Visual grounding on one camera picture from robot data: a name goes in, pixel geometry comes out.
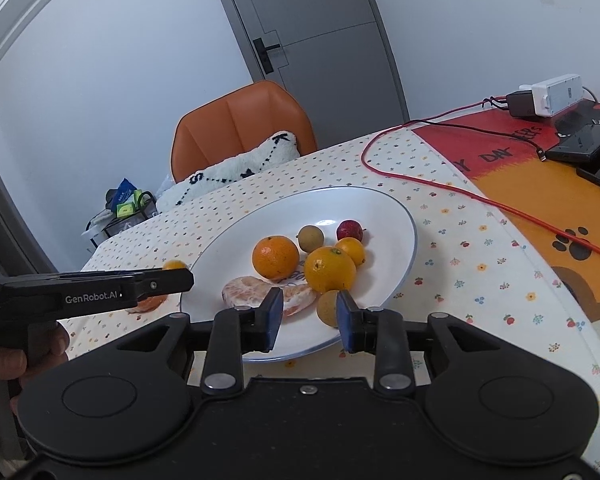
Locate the large peeled pomelo segment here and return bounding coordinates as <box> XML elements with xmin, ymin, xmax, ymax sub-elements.
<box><xmin>222</xmin><ymin>275</ymin><xmax>319</xmax><ymax>319</ymax></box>

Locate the large orange mandarin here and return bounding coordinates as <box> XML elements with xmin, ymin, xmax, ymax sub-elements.
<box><xmin>303</xmin><ymin>246</ymin><xmax>356</xmax><ymax>294</ymax></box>

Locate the small peeled pomelo segment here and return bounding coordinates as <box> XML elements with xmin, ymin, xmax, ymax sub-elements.
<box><xmin>126</xmin><ymin>295</ymin><xmax>169</xmax><ymax>314</ymax></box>

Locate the small yellow-orange kumquat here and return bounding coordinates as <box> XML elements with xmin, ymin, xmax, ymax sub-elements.
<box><xmin>162</xmin><ymin>260</ymin><xmax>188</xmax><ymax>270</ymax></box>

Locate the person's left hand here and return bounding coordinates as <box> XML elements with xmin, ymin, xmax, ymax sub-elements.
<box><xmin>0</xmin><ymin>324</ymin><xmax>70</xmax><ymax>387</ymax></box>

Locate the brown longan front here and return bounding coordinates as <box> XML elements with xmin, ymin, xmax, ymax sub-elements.
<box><xmin>316</xmin><ymin>290</ymin><xmax>339</xmax><ymax>328</ymax></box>

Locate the orange mandarin on plate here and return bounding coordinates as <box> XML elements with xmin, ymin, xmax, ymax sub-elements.
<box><xmin>251</xmin><ymin>235</ymin><xmax>300</xmax><ymax>282</ymax></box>

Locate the small orange kumquat on plate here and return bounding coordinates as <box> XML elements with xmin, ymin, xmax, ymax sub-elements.
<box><xmin>336</xmin><ymin>237</ymin><xmax>366</xmax><ymax>266</ymax></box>

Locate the white plate blue rim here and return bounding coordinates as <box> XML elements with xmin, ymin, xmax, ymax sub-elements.
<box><xmin>178</xmin><ymin>186</ymin><xmax>420</xmax><ymax>364</ymax></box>

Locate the red small fruit on plate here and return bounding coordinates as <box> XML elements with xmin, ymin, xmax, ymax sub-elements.
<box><xmin>336</xmin><ymin>219</ymin><xmax>364</xmax><ymax>242</ymax></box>

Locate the floral patterned tablecloth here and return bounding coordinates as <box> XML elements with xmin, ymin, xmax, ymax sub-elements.
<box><xmin>87</xmin><ymin>130</ymin><xmax>600</xmax><ymax>471</ymax></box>

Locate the brown longan on plate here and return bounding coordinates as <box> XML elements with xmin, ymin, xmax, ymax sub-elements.
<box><xmin>297</xmin><ymin>226</ymin><xmax>325</xmax><ymax>254</ymax></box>

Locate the black metal shelf rack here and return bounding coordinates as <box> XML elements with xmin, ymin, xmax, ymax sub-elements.
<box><xmin>81</xmin><ymin>179</ymin><xmax>157</xmax><ymax>247</ymax></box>

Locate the white fluffy pillow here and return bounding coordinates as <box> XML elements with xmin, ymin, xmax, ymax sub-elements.
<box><xmin>157</xmin><ymin>131</ymin><xmax>300</xmax><ymax>214</ymax></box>

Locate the orange leather chair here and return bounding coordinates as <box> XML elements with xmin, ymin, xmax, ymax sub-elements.
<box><xmin>170</xmin><ymin>80</ymin><xmax>317</xmax><ymax>182</ymax></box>

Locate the red orange table mat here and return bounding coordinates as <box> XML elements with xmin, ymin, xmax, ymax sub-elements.
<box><xmin>417</xmin><ymin>101</ymin><xmax>600</xmax><ymax>337</ymax></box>

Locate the black power brick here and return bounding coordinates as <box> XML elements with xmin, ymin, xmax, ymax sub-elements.
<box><xmin>505</xmin><ymin>90</ymin><xmax>536</xmax><ymax>119</ymax></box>

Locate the black flat device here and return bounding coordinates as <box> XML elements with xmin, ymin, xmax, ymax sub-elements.
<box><xmin>545</xmin><ymin>124</ymin><xmax>600</xmax><ymax>165</ymax></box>

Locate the white power adapter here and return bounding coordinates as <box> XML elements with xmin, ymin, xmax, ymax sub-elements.
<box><xmin>530</xmin><ymin>74</ymin><xmax>583</xmax><ymax>118</ymax></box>

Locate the grey door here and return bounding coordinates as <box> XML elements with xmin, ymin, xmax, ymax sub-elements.
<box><xmin>221</xmin><ymin>0</ymin><xmax>408</xmax><ymax>148</ymax></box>

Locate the red cable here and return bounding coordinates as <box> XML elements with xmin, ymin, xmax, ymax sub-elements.
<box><xmin>360</xmin><ymin>102</ymin><xmax>600</xmax><ymax>266</ymax></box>

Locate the black cable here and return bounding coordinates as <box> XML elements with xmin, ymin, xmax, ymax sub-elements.
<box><xmin>409</xmin><ymin>94</ymin><xmax>552</xmax><ymax>162</ymax></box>

